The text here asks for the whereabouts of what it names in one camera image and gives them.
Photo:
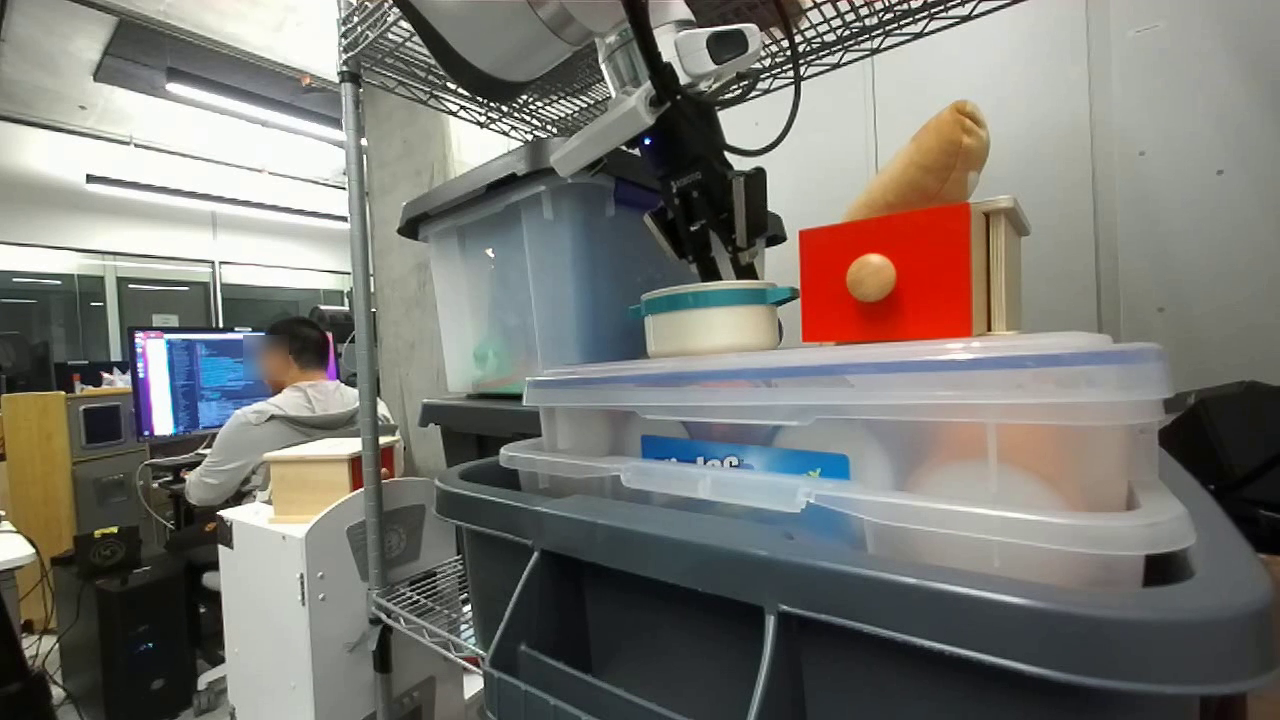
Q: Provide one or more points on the clear storage tote grey lid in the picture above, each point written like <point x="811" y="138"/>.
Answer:
<point x="535" y="295"/>

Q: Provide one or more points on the cream dish with teal rim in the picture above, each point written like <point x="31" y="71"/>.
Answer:
<point x="713" y="325"/>

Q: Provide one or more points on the tan toy bread loaf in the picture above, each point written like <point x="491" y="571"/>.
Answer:
<point x="924" y="162"/>

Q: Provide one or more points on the computer monitor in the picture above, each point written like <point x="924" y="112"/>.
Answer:
<point x="186" y="382"/>

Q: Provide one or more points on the grey metal shelf post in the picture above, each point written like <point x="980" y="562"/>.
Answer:
<point x="362" y="335"/>

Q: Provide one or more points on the white cabinet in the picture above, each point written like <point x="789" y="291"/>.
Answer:
<point x="282" y="613"/>

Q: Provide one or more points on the seated person grey hoodie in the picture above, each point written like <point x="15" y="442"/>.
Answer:
<point x="282" y="425"/>

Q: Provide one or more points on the wooden cabinet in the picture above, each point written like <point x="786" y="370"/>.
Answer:
<point x="41" y="467"/>

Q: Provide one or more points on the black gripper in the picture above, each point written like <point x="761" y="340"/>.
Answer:
<point x="700" y="162"/>

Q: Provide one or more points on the grey plastic storage bin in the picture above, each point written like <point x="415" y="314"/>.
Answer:
<point x="934" y="640"/>

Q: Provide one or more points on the clear plastic lidded container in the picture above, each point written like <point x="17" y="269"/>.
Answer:
<point x="1012" y="533"/>

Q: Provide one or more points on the light wooden box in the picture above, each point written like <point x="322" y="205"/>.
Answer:
<point x="315" y="482"/>

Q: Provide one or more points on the black computer tower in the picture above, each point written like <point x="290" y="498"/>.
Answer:
<point x="146" y="640"/>

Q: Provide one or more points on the ceiling light strip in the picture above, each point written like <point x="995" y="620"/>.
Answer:
<point x="215" y="198"/>
<point x="253" y="105"/>

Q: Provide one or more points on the clear compartment organiser blue latches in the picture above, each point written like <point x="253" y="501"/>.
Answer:
<point x="934" y="382"/>

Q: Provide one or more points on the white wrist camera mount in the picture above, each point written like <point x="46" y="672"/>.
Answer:
<point x="603" y="135"/>

